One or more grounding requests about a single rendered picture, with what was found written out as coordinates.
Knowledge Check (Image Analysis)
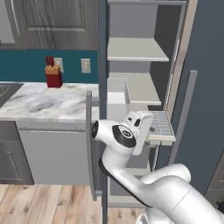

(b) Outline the grey handle with end brackets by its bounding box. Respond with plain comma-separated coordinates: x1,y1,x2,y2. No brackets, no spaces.
85,90,103,202

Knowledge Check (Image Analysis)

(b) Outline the white fridge drawer bin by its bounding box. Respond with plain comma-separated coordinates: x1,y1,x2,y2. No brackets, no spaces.
106,77,131,122

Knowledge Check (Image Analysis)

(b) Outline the beige wall outlet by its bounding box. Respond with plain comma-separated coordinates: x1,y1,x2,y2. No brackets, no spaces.
53,57,65,74
80,58,92,74

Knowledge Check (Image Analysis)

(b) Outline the grey wood cupboard door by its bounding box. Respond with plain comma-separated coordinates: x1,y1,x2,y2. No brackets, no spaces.
12,0,99,51

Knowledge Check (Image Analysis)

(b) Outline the blue-grey wide fridge door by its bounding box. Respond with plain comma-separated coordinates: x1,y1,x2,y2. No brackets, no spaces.
153,0,224,196

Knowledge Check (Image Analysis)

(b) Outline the pale grey dishwasher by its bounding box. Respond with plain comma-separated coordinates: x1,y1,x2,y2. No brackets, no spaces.
17,129,92,186

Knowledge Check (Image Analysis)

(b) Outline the white ice cube tray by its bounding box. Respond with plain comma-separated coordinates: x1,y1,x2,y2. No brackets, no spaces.
147,110,177,146

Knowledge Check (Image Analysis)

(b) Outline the red knife block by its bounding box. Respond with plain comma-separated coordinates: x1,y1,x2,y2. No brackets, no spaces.
44,55,64,88

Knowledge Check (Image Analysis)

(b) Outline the white fridge shelf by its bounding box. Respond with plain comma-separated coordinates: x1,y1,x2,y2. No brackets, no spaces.
108,72,163,107
107,37,170,62

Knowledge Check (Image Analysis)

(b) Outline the blue-grey fridge body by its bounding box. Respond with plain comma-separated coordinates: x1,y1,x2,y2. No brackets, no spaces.
106,0,188,208

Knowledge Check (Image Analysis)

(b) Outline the dark hob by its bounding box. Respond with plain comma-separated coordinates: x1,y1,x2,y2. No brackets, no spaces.
0,82,25,109

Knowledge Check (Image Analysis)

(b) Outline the long grey fridge door handle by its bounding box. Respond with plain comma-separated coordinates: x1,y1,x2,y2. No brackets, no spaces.
168,69,199,166

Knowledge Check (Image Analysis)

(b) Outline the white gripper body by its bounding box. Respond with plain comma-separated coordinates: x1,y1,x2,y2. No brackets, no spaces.
132,111,155,157

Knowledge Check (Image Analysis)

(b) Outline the blue-grey narrow fridge door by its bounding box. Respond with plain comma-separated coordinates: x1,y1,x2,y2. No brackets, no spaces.
97,0,110,224

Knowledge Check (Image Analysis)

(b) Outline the grey base cupboard door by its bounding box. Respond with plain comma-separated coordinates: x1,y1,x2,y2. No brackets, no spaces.
0,120,35,186

